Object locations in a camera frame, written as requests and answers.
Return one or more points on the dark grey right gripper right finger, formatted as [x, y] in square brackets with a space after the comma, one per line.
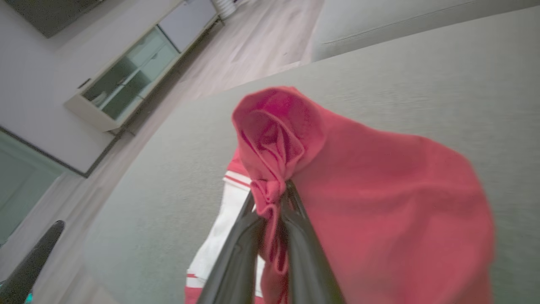
[308, 274]

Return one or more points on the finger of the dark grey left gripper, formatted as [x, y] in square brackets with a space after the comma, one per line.
[25, 274]

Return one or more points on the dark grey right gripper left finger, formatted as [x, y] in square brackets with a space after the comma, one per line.
[236, 270]

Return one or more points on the red jersey with white sleeves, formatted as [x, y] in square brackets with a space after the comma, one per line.
[379, 211]

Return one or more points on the grey fabric sofa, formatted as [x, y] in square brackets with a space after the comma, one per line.
[422, 93]

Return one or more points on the long low tv cabinet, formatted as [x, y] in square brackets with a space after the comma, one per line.
[126, 84]

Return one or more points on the white ribbed cylinder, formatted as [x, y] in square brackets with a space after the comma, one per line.
[225, 7]

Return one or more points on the small grey sofa seat cushion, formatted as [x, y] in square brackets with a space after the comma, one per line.
[379, 21]

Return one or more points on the dark wall television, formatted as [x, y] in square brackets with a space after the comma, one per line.
[46, 14]

